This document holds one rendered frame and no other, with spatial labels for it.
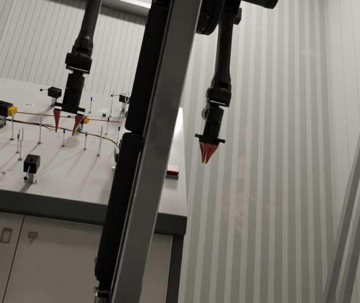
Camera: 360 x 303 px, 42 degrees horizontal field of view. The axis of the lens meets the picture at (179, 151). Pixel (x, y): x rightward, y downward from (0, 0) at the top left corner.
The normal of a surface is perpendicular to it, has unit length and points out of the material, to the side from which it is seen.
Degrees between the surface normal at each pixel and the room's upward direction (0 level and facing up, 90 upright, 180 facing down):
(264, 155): 90
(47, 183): 53
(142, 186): 115
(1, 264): 90
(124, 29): 90
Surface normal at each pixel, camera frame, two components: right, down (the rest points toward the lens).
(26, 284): 0.15, -0.41
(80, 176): 0.18, -0.87
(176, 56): 0.20, 0.04
